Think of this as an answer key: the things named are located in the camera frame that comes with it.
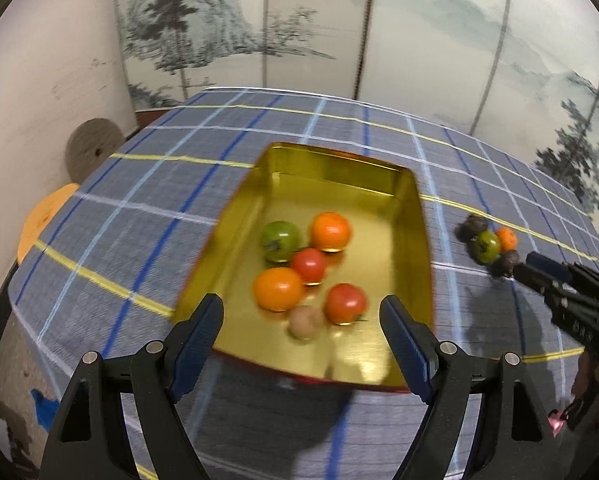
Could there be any right hand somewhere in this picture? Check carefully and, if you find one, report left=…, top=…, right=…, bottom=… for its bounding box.
left=548, top=350, right=599, bottom=479

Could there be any large orange mandarin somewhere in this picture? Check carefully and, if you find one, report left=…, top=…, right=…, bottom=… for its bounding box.
left=309, top=211, right=353, bottom=252

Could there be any blue cloth on floor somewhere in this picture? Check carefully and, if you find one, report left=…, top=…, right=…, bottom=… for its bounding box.
left=30, top=389, right=60, bottom=432

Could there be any small orange mandarin back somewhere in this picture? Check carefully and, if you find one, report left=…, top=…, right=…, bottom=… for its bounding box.
left=495, top=226, right=519, bottom=252

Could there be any painted folding screen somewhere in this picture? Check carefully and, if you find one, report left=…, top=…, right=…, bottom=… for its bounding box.
left=117, top=0, right=599, bottom=228

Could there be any green tomato back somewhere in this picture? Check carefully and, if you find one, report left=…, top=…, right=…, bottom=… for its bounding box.
left=467, top=230, right=501, bottom=266

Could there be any green tomato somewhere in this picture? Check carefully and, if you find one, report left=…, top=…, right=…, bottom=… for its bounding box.
left=467, top=230, right=501, bottom=266
left=259, top=221, right=301, bottom=263

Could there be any green tomato front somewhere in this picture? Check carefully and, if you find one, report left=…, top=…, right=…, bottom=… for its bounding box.
left=259, top=221, right=301, bottom=263

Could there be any grey millstone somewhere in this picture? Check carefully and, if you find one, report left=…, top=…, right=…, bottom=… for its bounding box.
left=64, top=118, right=126, bottom=184

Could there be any dark passion fruit front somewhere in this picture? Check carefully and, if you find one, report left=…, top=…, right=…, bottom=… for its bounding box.
left=490, top=249, right=520, bottom=278

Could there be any orange wooden stool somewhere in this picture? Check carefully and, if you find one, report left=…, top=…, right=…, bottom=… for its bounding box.
left=16, top=183, right=79, bottom=264

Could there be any dark passion fruit back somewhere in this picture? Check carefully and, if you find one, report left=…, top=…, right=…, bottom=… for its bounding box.
left=456, top=214, right=489, bottom=243

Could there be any dark passion fruit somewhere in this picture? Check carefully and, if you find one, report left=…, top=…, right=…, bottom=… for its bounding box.
left=490, top=249, right=520, bottom=278
left=456, top=214, right=489, bottom=243

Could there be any plaid blue tablecloth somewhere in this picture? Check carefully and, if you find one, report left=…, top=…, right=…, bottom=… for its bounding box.
left=8, top=88, right=599, bottom=479

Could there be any red gold toffee tin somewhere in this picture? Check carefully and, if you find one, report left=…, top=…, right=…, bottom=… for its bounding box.
left=173, top=143, right=434, bottom=391

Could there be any red orange tomato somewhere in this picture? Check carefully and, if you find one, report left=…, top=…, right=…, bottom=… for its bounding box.
left=323, top=283, right=368, bottom=325

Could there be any small red tomato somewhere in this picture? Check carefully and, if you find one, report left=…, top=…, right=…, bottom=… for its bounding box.
left=290, top=247, right=327, bottom=286

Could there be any smooth orange persimmon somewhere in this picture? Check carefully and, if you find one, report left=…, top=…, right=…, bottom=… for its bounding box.
left=252, top=266, right=305, bottom=312

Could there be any brown kiwi fruit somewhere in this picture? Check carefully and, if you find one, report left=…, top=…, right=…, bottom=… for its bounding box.
left=287, top=306, right=325, bottom=341

